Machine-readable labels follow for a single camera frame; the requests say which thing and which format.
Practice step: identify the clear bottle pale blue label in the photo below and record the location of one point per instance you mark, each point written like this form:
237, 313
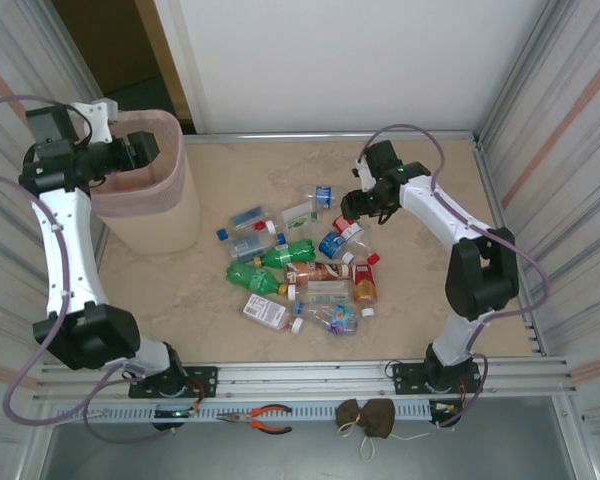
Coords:
250, 246

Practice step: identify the aluminium corner post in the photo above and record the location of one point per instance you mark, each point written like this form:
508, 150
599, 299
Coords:
522, 65
60, 30

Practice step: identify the clear bottle red white label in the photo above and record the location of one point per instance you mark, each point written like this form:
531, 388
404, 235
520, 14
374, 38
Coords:
346, 226

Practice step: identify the clear unlabelled plastic bottle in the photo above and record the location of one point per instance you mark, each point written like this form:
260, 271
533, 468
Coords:
365, 245

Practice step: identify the square bottle purple grape label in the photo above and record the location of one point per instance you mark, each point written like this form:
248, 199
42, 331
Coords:
265, 311

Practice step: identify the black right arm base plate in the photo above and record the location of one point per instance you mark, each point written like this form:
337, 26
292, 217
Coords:
405, 377

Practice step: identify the pink translucent bin liner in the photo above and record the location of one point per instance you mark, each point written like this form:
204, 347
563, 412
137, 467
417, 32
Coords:
140, 200

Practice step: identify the red label amber bottle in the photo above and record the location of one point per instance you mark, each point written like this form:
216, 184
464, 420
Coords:
365, 287

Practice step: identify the small circuit board green light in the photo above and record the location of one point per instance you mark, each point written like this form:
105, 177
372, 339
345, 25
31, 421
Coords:
175, 413

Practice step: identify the long aluminium table edge rail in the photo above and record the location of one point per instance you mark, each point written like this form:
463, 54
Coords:
330, 136

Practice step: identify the clear bottle blue text label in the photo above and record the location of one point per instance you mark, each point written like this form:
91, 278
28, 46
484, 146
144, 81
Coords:
324, 194

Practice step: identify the clear wide white cap bottle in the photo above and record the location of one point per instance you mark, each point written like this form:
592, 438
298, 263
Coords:
325, 291

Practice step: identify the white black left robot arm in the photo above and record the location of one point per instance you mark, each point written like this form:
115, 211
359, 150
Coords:
62, 240

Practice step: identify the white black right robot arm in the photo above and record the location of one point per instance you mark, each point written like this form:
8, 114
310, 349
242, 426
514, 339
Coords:
445, 210

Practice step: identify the blue Pocari label bottle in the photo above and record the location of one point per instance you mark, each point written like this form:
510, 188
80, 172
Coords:
331, 244

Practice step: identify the brown cloth pouch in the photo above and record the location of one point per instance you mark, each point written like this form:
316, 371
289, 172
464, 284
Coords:
377, 417
347, 412

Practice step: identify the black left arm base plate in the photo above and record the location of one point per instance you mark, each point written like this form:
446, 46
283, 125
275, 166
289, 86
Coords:
202, 380

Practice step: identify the dark wooden door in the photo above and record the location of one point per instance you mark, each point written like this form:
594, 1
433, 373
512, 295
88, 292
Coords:
105, 40

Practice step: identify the clear bottle blue red label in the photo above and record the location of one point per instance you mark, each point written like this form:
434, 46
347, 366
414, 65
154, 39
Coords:
247, 217

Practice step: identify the brown Nescafe coffee bottle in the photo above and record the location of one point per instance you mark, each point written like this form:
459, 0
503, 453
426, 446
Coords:
315, 272

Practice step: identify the beige ribbed plastic bin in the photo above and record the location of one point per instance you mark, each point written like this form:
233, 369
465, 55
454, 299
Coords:
160, 225

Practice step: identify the clear bottle colourful label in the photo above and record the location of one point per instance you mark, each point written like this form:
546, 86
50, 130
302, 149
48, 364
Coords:
337, 318

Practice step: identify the clear bottle green white label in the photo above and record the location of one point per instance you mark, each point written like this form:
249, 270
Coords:
300, 217

